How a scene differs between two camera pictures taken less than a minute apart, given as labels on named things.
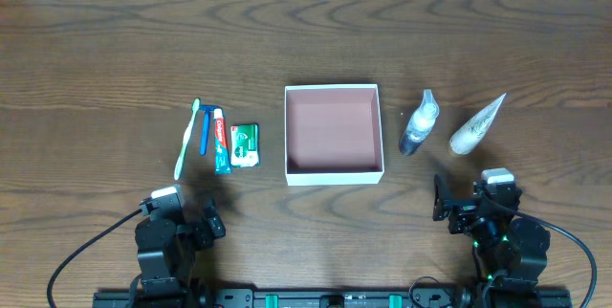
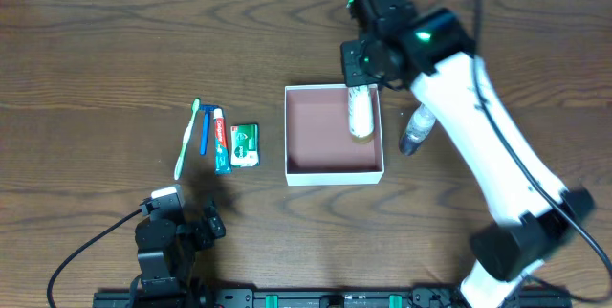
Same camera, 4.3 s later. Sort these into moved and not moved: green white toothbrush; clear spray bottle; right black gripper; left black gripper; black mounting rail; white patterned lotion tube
Moved: right black gripper; white patterned lotion tube
Not moved: black mounting rail; green white toothbrush; clear spray bottle; left black gripper
